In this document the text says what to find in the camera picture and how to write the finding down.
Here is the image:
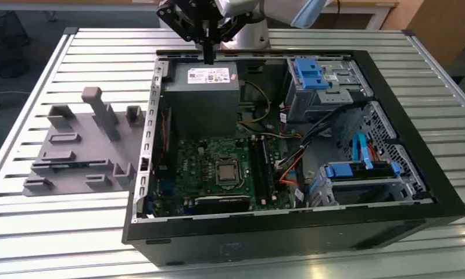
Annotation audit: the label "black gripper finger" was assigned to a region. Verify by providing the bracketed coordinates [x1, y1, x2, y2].
[155, 2, 209, 64]
[207, 14, 253, 64]

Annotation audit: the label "black RAM slot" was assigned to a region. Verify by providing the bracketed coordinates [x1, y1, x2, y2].
[249, 135, 266, 204]

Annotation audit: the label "blue drive bay latch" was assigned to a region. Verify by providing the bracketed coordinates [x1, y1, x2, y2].
[293, 58, 330, 90]

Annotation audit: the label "grey power supply unit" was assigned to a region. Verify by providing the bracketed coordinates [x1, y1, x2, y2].
[159, 62, 241, 139]

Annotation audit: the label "grey metal drive cage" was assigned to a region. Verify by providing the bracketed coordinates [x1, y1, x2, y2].
[286, 56, 375, 123]

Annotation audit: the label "wooden desk white legs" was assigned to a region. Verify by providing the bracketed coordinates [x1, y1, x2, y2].
[317, 0, 399, 30]

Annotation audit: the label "black mesh waste basket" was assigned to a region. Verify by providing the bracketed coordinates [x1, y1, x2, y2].
[0, 10, 31, 79]

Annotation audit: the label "grey parts rack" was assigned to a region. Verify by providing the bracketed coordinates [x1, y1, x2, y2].
[21, 86, 146, 198]

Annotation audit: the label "green motherboard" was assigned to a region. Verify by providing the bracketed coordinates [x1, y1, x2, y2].
[154, 136, 295, 217]

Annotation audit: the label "silver CPU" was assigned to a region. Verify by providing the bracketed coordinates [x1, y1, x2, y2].
[215, 164, 238, 180]

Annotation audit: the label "metal socket cover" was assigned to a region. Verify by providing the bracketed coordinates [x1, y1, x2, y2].
[214, 156, 243, 190]

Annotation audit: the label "wooden cabinet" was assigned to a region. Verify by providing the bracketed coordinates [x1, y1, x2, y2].
[378, 0, 465, 70]

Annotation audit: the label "hard disk in blue carrier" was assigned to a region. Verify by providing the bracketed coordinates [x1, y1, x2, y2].
[323, 161, 402, 180]

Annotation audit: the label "black graphics card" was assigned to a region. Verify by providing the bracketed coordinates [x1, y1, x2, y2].
[193, 195, 253, 216]

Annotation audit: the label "black PC case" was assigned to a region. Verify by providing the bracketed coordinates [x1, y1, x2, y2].
[121, 49, 465, 267]

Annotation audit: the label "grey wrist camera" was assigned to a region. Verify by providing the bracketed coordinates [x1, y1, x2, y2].
[215, 0, 265, 17]

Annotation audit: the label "yellow wire bundle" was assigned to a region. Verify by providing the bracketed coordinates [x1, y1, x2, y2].
[238, 81, 271, 126]

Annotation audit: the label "black cable bundle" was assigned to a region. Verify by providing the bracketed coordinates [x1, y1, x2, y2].
[274, 101, 367, 169]

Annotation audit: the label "blue flat data cable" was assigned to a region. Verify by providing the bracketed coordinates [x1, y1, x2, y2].
[350, 132, 375, 171]

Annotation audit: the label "orange wire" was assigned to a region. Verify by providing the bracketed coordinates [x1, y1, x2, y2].
[278, 156, 309, 185]

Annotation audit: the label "blue plastic bracket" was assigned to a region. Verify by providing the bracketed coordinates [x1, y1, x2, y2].
[307, 176, 329, 208]

